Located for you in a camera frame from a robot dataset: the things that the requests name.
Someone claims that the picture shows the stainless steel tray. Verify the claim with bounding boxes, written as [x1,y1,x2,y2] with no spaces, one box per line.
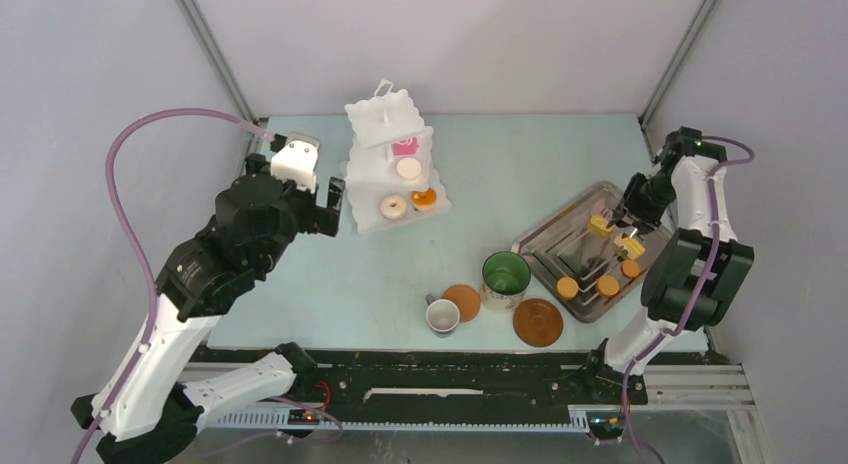
[511,181,671,323]

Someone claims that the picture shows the small white grey cup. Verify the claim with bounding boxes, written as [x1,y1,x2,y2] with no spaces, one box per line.
[425,294,461,338]

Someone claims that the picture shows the white round cream cake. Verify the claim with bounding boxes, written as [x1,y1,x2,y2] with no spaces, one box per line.
[395,157,423,181]

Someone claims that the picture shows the yellow swirl roll cake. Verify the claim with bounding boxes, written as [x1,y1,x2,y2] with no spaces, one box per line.
[587,215,616,239]

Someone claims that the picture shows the small wooden coaster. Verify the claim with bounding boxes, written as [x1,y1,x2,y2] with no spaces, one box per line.
[442,284,482,323]

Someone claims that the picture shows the large floral green-inside mug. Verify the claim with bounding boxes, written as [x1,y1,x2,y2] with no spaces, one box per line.
[480,251,532,313]

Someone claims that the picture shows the orange glazed donut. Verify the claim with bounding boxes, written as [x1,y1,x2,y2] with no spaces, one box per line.
[410,188,438,211]

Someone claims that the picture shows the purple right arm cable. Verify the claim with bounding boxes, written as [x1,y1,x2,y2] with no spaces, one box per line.
[619,135,755,464]

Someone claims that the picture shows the round biscuit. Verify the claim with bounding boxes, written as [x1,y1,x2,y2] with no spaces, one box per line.
[620,259,641,279]
[555,277,580,300]
[596,275,620,298]

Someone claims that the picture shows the white three-tier dessert stand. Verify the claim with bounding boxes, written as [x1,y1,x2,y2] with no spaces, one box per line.
[340,79,452,235]

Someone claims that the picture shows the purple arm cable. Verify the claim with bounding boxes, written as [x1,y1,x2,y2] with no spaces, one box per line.
[69,108,274,464]
[619,135,755,464]

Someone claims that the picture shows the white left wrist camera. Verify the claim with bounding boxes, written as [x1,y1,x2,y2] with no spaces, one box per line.
[270,132,320,194]

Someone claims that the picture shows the yellow layered cake slice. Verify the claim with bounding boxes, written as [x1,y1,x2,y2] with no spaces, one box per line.
[613,234,646,260]

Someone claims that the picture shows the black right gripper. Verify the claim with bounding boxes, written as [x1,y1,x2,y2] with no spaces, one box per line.
[607,172,677,238]

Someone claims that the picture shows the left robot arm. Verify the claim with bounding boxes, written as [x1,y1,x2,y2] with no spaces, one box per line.
[71,171,345,463]

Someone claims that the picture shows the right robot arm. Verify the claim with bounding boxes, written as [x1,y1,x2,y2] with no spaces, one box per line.
[581,127,755,402]

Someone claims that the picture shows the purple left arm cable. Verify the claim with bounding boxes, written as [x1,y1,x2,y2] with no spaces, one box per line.
[69,108,274,464]

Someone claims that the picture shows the pink-tipped metal tongs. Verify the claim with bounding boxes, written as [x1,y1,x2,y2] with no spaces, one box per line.
[589,200,640,237]

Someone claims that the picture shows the white glazed donut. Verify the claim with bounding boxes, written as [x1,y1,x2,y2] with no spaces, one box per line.
[379,194,408,221]

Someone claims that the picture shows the large wooden coaster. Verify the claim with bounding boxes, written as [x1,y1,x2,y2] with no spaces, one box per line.
[513,298,564,348]

